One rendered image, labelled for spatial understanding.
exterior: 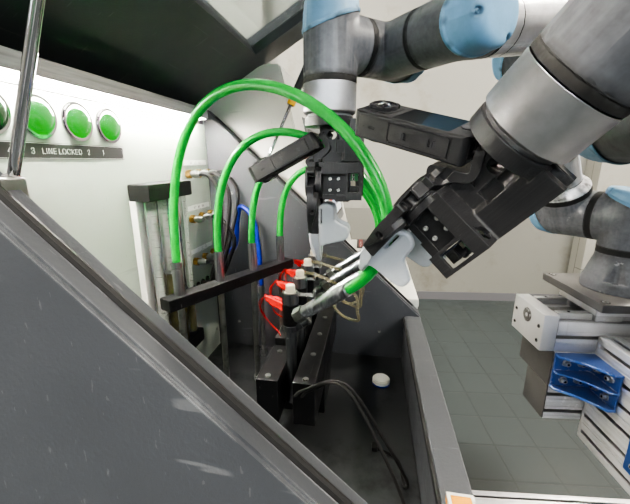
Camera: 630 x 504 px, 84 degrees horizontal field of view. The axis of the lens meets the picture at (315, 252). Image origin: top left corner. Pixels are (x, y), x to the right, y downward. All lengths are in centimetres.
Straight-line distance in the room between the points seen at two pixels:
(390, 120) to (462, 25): 18
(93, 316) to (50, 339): 4
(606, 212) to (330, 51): 73
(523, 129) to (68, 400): 36
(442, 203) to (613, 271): 75
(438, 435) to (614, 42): 49
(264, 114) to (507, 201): 72
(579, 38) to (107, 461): 41
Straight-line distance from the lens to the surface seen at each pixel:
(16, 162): 34
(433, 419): 61
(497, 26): 49
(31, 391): 34
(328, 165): 50
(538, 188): 30
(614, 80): 27
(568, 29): 27
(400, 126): 33
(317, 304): 46
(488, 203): 31
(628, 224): 101
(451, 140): 31
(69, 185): 59
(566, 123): 27
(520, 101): 27
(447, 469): 55
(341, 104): 51
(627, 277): 102
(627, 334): 107
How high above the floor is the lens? 133
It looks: 15 degrees down
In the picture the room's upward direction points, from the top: straight up
